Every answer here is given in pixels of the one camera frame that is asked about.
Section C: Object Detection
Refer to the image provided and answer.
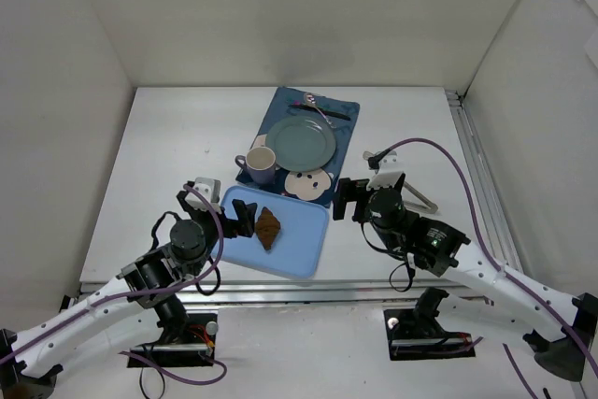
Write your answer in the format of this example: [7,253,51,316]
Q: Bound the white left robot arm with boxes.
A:
[1,191,257,398]

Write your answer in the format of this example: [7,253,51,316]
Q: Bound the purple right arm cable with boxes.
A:
[376,138,598,399]

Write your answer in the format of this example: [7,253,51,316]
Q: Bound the silver metal tongs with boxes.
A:
[403,181,438,214]

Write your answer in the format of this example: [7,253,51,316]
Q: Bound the silver metal spoon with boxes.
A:
[304,93,335,129]

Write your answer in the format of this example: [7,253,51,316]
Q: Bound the lavender ceramic mug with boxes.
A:
[235,147,277,185]

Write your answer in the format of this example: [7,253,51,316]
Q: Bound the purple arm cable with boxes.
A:
[0,185,228,387]
[376,138,598,399]

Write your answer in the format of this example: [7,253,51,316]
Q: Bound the teal green ceramic plate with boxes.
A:
[265,115,336,172]

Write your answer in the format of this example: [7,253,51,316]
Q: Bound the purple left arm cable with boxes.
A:
[0,185,228,387]

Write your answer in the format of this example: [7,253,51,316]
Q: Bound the light blue plastic tray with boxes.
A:
[221,186,329,279]

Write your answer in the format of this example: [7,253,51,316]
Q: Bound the black handled knife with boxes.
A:
[289,103,351,121]

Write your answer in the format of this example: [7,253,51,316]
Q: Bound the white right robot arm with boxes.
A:
[333,178,597,382]

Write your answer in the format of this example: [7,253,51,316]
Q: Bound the aluminium right side rail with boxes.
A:
[445,90,522,271]

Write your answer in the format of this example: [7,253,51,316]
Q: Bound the dark blue bear placemat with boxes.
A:
[235,87,360,207]

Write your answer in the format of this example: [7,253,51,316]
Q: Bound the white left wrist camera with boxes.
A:
[177,177,221,214]

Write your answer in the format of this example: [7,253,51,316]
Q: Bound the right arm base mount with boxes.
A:
[383,309,476,362]

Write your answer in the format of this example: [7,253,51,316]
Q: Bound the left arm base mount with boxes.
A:
[129,311,218,368]

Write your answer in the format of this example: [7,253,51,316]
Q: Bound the aluminium table edge rail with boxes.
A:
[178,279,482,308]

